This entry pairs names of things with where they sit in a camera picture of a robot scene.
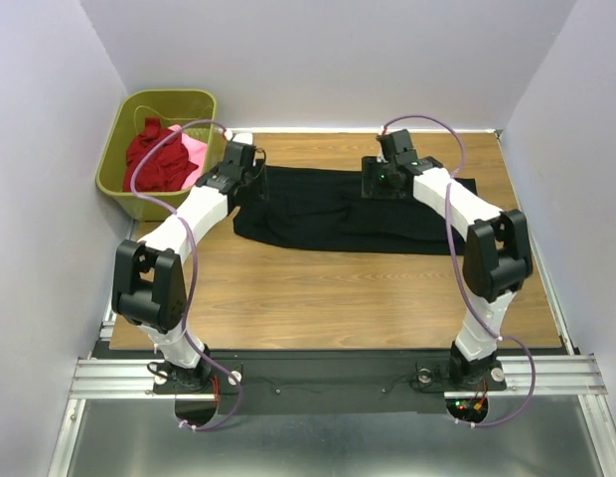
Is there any black t shirt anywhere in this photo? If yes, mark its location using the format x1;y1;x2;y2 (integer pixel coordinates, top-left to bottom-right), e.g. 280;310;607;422
233;166;449;255

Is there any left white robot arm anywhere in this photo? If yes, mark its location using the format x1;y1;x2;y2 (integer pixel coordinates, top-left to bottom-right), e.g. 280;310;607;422
111;133;266;392

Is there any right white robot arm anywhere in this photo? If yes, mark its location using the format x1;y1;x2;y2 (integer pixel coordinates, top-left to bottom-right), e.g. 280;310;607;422
362;129;534;388

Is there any pink t shirt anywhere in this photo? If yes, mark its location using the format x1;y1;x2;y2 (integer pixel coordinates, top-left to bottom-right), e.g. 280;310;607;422
164;133;208;192

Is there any red t shirt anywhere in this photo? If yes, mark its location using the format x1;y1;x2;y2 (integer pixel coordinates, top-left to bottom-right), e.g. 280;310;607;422
122;117;180;193

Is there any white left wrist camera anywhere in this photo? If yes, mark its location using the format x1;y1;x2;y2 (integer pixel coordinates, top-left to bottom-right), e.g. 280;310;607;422
223;129;254;145

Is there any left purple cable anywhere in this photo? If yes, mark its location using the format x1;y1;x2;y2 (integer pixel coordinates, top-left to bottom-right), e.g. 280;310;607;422
131;120;245;431

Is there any purple cable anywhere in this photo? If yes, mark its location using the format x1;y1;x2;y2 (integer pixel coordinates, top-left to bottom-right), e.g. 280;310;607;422
131;120;245;431
380;115;538;429

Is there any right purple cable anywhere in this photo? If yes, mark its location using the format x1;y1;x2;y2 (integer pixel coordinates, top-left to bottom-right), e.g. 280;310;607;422
380;115;538;429

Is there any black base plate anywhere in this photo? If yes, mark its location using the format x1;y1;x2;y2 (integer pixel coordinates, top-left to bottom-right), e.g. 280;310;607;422
147;349;507;421

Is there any aluminium frame rail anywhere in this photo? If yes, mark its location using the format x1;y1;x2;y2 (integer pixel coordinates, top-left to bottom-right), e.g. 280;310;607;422
70;355;607;400

